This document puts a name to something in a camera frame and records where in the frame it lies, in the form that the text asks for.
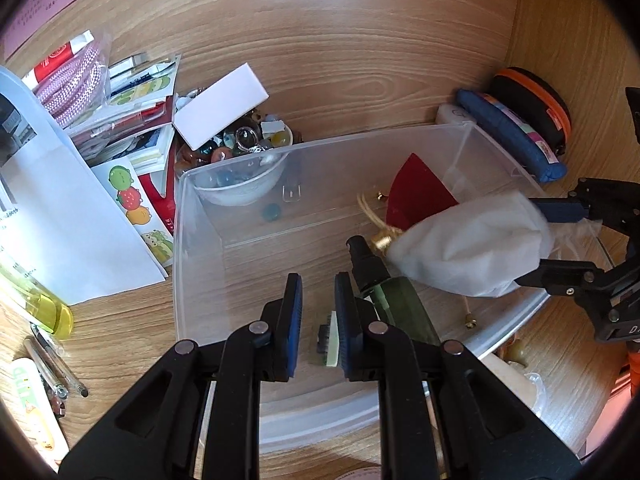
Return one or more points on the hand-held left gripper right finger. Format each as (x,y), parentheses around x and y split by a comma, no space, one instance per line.
(342,310)

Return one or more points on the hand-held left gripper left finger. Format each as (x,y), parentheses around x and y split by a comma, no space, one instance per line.
(295,310)

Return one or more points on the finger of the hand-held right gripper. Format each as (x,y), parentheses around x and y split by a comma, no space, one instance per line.
(560,272)
(560,210)

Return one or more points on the green spray bottle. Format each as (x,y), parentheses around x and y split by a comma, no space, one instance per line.
(400,300)

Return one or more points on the clear plastic storage box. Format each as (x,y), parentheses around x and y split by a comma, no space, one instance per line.
(310,240)

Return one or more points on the white cloth pouch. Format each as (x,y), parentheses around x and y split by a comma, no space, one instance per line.
(475,245)

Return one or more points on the small green black item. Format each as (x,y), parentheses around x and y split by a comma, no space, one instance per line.
(327,342)

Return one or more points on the blue pencil case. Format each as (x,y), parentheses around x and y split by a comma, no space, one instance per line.
(510,130)

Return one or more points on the blue marble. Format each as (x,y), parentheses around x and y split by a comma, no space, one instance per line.
(272,211)

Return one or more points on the black orange zip case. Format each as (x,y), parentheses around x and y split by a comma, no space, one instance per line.
(540,105)

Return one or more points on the small metal clip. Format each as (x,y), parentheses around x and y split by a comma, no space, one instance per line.
(291,194)

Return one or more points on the red velvet pouch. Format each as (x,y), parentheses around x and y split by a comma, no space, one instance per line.
(417,190)

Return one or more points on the clear bowl of marbles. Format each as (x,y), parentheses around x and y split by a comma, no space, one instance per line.
(235,180)

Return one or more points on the white round container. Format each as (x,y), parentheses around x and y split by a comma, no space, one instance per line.
(450,115)

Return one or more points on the fruit sticker sheet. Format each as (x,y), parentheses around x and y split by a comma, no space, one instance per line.
(135,205)

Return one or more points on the white cardboard box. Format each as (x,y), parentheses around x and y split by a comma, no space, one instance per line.
(220,105)

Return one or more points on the pens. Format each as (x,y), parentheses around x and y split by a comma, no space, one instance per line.
(65,370)

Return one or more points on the yellow liquid bottle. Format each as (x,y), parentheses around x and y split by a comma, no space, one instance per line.
(47,312)

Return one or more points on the white paper sheet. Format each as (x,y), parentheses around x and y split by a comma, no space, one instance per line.
(65,210)

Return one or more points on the pile of sticker packets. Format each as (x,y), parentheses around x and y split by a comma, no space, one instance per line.
(140,110)

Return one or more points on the clear pen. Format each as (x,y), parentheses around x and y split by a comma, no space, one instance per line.
(47,372)

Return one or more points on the white green tube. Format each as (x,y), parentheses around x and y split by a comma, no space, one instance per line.
(35,410)

